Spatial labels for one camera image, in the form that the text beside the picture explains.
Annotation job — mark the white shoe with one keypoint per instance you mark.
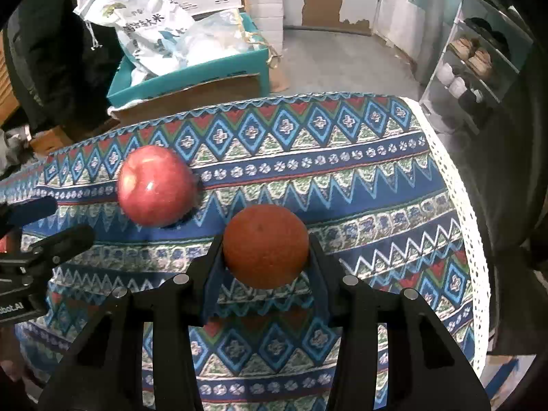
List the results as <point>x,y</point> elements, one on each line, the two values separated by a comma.
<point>445,73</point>
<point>459,87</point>

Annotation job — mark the clear plastic bag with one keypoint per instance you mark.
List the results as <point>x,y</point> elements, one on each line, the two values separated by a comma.
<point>218,36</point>

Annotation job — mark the blue patterned tablecloth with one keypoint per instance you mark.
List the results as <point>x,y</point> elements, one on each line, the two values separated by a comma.
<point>342,205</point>

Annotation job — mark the black shoe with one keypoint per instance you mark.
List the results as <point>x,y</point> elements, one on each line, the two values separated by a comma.
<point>488,32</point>

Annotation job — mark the dark clothing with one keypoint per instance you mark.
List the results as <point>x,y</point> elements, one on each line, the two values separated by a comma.
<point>55,38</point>

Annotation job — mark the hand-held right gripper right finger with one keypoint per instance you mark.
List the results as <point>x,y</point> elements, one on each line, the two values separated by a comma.
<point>319,278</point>

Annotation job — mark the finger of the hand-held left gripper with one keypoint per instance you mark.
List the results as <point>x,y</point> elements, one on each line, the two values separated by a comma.
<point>30,212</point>
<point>64,244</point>

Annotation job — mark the teal cardboard box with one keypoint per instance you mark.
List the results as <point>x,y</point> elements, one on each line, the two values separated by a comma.
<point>214,75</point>

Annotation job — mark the large red apple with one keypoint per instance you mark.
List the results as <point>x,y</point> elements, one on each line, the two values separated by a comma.
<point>156,186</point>

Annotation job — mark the small brown cardboard box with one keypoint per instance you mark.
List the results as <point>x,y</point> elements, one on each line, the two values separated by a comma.
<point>58,139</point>

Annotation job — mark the brown shoe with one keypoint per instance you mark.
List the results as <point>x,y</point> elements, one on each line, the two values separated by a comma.
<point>461,46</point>
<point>481,60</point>

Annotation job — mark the white shoe rack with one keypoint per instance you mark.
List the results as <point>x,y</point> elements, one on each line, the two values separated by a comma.
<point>466,107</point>

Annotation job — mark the white printed rice bag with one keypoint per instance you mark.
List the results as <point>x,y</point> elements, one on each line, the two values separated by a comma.
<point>145,30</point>

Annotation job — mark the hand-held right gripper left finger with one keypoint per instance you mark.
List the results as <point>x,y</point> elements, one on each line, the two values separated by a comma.
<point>213,291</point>

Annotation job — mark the large orange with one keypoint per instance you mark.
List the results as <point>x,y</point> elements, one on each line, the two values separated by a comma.
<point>265,246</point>

